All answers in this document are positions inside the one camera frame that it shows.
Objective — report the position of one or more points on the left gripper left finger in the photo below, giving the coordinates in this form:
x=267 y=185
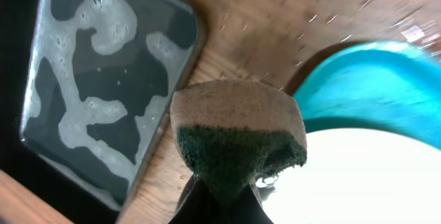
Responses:
x=194 y=205

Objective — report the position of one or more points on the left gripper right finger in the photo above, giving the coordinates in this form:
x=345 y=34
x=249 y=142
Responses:
x=250 y=211

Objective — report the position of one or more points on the green scouring sponge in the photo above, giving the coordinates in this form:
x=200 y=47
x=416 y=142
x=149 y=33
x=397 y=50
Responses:
x=229 y=132

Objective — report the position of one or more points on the white plate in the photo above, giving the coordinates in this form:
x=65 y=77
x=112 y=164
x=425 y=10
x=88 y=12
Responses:
x=357 y=176

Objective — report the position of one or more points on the black plastic water tray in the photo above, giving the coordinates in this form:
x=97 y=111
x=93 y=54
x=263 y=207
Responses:
x=85 y=89

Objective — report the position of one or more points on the teal plastic serving tray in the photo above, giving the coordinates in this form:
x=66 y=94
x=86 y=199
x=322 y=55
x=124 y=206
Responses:
x=382 y=85

